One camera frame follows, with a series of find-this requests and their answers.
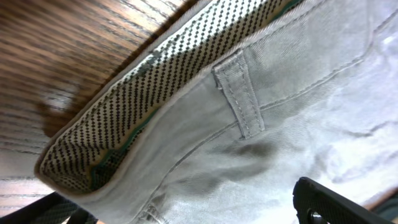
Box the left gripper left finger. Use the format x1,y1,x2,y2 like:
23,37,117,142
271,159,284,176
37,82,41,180
1,192,96,224

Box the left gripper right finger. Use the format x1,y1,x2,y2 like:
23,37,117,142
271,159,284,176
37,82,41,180
293,177,392,224

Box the grey cotton shorts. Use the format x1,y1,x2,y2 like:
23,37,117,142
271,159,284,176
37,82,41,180
35,0,397,223

